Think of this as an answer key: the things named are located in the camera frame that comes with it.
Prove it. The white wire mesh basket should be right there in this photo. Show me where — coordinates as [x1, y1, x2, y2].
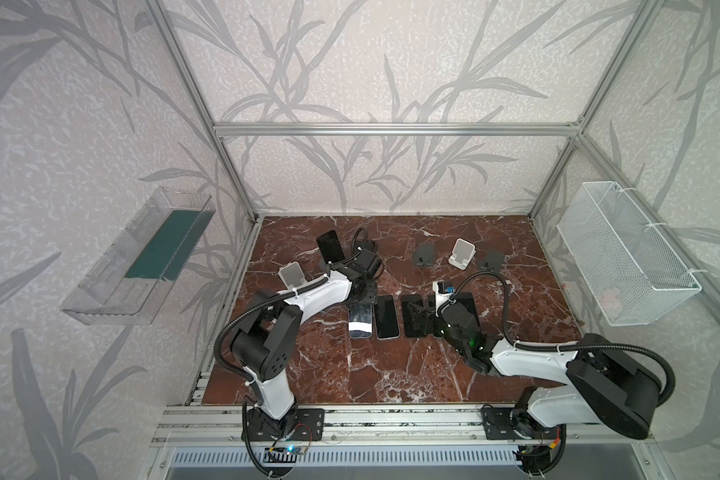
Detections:
[557, 181, 702, 326]

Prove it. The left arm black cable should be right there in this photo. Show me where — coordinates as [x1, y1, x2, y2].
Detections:
[213, 226, 385, 478]

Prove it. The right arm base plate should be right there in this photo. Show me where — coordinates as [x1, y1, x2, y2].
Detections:
[480, 404, 558, 443]

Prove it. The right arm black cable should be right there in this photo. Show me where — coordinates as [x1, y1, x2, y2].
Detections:
[434, 270, 677, 475]

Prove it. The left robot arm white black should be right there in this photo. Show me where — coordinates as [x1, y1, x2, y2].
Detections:
[214, 247, 381, 422]

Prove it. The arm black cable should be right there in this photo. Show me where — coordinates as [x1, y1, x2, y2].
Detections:
[434, 270, 677, 475]
[213, 226, 385, 478]

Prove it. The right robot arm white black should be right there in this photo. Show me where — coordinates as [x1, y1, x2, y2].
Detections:
[432, 295, 662, 440]

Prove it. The white phone stand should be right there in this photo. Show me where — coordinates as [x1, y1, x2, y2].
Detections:
[448, 238, 476, 270]
[278, 262, 307, 290]

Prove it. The clear plastic wall tray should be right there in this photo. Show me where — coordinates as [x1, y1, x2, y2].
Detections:
[61, 187, 216, 326]

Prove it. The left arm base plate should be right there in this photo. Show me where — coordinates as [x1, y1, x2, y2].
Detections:
[244, 407, 325, 442]

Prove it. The phone pink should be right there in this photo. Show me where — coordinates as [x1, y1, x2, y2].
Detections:
[456, 292, 479, 319]

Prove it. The grey round phone stand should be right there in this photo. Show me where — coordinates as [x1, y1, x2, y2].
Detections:
[412, 243, 437, 267]

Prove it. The white phone stand back right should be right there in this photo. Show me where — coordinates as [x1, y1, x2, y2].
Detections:
[448, 238, 476, 270]

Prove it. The aluminium front rail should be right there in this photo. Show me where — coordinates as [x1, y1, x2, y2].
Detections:
[149, 403, 655, 449]

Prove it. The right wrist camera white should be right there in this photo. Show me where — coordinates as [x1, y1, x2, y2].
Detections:
[432, 280, 455, 314]

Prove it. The white phone stand front right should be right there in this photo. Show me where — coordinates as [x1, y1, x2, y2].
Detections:
[278, 262, 307, 290]

